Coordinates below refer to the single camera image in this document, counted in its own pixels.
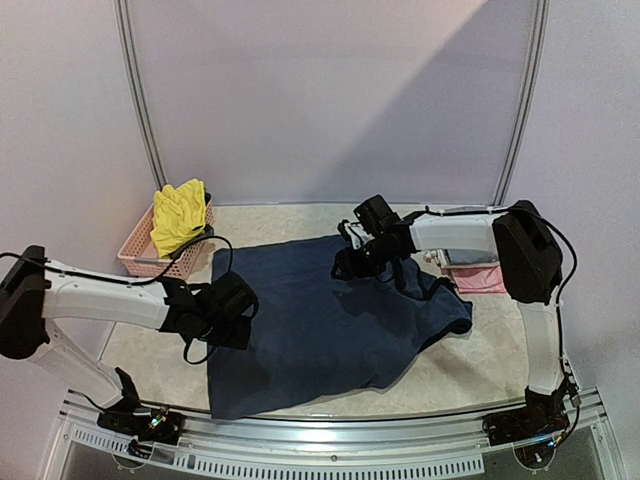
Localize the navy blue garment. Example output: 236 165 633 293
207 235 473 420

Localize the grey blue button shirt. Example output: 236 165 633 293
445 249 499 266

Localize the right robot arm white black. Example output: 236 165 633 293
331 195 569 397

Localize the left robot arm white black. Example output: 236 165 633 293
1 245 259 434

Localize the pink plastic laundry basket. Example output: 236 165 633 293
117 206 204 280

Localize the white folded shirt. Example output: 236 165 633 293
423 249 450 269

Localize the pink folded garment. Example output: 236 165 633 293
450 265 506 294

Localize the yellow garment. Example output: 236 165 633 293
150 179 207 258

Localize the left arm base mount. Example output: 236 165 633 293
97 367 185 445

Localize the aluminium front rail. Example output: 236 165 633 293
44 389 624 479

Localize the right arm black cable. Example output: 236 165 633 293
379 205 579 401

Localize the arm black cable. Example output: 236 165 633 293
0 234 236 365
379 205 579 401

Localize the right aluminium corner post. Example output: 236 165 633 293
492 0 550 206

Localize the aluminium corner post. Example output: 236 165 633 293
114 0 167 190
492 0 550 206

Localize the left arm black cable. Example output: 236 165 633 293
0 234 236 365

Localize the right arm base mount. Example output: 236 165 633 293
482 381 581 446

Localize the left aluminium corner post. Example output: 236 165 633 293
114 0 167 190

